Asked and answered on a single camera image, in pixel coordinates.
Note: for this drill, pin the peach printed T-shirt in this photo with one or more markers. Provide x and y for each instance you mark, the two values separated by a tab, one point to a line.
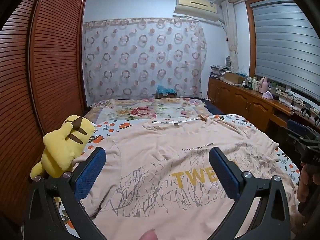
160	160

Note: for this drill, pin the wooden slatted wardrobe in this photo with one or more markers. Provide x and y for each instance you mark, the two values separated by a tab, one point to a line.
50	67

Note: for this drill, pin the small desk fan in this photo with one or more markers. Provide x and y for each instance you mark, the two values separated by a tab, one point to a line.
228	61

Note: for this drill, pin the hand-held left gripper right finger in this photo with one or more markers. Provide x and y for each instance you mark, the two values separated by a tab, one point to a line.
225	175

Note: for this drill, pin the person's left hand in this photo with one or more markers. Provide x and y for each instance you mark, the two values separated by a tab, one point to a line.
149	235

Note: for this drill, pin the small brown box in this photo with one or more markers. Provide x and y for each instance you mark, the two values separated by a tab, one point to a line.
166	95

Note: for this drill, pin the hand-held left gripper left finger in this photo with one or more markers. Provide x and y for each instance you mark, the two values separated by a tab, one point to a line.
90	172

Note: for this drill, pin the dark blue bed sheet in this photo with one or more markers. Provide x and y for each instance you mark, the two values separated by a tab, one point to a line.
212	107

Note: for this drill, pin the yellow plush toy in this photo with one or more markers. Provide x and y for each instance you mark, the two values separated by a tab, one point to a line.
60	150

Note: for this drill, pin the person's right hand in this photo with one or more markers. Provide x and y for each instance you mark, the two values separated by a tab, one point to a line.
306	185

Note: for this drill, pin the pink crumpled cloth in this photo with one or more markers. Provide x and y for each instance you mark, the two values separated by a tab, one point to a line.
267	95

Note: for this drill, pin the cardboard box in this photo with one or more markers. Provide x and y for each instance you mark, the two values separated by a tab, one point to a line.
233	77

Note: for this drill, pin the wall air conditioner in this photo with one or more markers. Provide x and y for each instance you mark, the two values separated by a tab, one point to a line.
195	7

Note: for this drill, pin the cream lace curtain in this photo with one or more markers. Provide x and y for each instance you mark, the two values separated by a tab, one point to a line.
231	30

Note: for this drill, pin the wooden cabinet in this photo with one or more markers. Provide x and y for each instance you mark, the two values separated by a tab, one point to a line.
240	100

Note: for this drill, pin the grey window blind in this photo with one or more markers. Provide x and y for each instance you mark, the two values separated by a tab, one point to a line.
287	42

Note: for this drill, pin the teal cloth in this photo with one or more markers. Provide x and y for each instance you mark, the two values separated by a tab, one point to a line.
166	89

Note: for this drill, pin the row of small bottles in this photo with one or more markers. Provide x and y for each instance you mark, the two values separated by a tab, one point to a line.
251	82

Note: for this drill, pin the floral blanket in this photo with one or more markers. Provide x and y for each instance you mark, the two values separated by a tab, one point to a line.
140	111

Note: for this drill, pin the orange fruit print blanket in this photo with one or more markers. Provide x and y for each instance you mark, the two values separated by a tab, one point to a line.
112	126

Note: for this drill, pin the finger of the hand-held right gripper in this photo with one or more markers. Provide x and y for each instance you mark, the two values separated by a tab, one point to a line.
296	128

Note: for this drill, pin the stack of folded clothes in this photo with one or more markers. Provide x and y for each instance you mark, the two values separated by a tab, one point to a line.
217	71

